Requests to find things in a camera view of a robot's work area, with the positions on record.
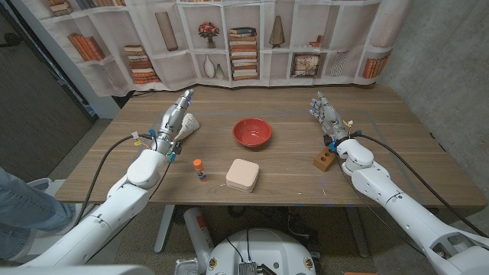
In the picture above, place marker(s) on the grey table leg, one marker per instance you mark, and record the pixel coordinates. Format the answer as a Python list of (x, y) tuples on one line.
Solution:
[(164, 229), (358, 233)]

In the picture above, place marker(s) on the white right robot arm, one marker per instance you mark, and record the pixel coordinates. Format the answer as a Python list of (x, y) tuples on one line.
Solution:
[(401, 206)]

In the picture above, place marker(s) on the beige square jewelry box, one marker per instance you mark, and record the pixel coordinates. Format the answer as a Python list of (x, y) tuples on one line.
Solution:
[(242, 175)]

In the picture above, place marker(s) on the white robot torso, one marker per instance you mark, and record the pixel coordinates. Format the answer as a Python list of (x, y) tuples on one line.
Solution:
[(263, 252)]

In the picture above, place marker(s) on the orange cap glue stick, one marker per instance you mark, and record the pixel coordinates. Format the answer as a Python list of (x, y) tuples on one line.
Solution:
[(199, 170)]

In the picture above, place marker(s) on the brown wooden toy brick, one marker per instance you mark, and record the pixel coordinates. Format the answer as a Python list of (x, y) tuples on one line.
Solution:
[(324, 159)]

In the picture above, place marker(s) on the printed bookshelf backdrop cloth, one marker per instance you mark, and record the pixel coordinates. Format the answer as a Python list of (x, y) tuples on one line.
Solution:
[(244, 46)]

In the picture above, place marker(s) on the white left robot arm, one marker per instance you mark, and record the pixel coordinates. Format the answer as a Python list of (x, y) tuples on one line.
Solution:
[(114, 206)]

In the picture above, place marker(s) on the white leaf print pen bag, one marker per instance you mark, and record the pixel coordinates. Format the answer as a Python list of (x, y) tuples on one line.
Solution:
[(190, 126)]

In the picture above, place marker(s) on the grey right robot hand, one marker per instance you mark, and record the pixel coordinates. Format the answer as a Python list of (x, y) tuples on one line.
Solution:
[(330, 118)]

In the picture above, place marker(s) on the red bowl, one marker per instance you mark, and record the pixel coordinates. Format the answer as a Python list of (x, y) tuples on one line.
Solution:
[(252, 131)]

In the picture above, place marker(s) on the person leg in jeans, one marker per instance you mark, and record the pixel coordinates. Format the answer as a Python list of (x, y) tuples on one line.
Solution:
[(26, 206)]

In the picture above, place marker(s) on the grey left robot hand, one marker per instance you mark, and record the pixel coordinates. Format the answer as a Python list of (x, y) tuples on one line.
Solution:
[(170, 124)]

